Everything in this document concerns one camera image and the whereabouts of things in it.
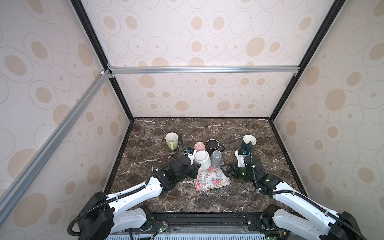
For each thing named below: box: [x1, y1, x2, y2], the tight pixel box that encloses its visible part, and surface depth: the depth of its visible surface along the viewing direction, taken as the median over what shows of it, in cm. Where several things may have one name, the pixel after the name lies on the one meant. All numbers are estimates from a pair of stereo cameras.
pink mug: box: [194, 141, 206, 153], surface depth 92 cm
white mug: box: [194, 150, 211, 170], surface depth 81 cm
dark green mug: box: [241, 134, 257, 152], surface depth 97 cm
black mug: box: [205, 138, 225, 156], surface depth 94 cm
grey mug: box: [210, 150, 223, 168], surface depth 89 cm
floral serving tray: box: [194, 166, 231, 192], surface depth 89 cm
